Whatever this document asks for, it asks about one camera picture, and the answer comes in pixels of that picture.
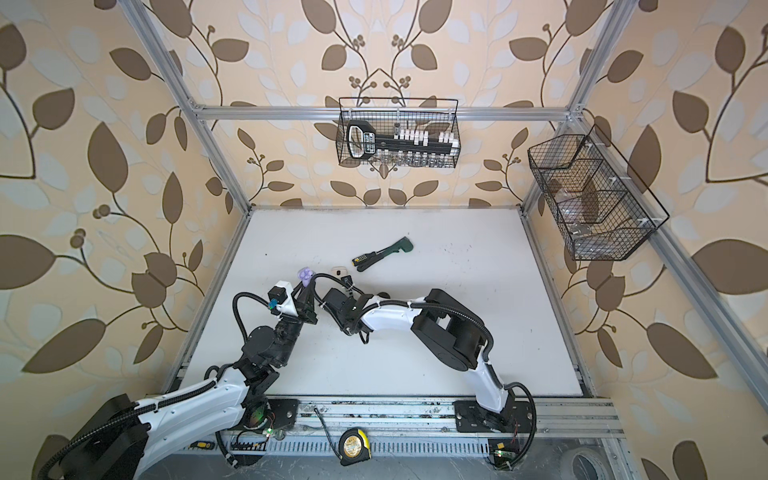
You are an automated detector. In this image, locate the grey tape roll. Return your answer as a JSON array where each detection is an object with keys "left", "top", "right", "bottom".
[{"left": 560, "top": 447, "right": 613, "bottom": 480}]

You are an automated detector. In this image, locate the beige earbud charging case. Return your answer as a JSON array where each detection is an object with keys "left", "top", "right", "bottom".
[{"left": 331, "top": 266, "right": 349, "bottom": 278}]

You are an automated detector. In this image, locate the yellow black tape measure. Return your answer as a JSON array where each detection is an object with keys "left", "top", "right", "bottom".
[{"left": 338, "top": 428, "right": 372, "bottom": 466}]

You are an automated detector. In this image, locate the black socket set holder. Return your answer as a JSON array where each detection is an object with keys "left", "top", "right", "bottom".
[{"left": 341, "top": 120, "right": 461, "bottom": 162}]

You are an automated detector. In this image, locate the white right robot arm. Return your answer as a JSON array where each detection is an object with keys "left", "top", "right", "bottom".
[{"left": 319, "top": 288, "right": 538, "bottom": 434}]

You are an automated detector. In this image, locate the yellow handled screwdriver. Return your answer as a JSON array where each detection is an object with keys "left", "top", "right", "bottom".
[{"left": 189, "top": 441, "right": 216, "bottom": 451}]

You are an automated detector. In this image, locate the purple earbud case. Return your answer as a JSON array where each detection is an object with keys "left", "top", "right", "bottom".
[{"left": 298, "top": 267, "right": 315, "bottom": 287}]

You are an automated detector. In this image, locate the black wire basket right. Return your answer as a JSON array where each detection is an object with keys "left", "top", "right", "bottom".
[{"left": 527, "top": 125, "right": 670, "bottom": 261}]

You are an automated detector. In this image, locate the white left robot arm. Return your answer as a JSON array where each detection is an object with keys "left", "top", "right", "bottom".
[{"left": 33, "top": 281, "right": 317, "bottom": 479}]

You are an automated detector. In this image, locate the black wire basket back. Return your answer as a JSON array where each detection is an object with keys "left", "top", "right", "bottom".
[{"left": 335, "top": 95, "right": 462, "bottom": 169}]

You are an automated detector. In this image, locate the aluminium frame post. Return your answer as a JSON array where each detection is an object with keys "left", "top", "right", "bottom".
[{"left": 520, "top": 0, "right": 637, "bottom": 217}]

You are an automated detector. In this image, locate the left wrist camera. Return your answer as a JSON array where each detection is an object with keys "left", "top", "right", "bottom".
[{"left": 267, "top": 281, "right": 298, "bottom": 317}]

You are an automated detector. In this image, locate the green rivet gun tool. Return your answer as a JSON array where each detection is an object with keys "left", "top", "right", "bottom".
[{"left": 352, "top": 237, "right": 414, "bottom": 272}]

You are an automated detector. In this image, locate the black wire basket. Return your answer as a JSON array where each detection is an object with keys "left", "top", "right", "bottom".
[
  {"left": 335, "top": 95, "right": 462, "bottom": 169},
  {"left": 527, "top": 125, "right": 670, "bottom": 261}
]

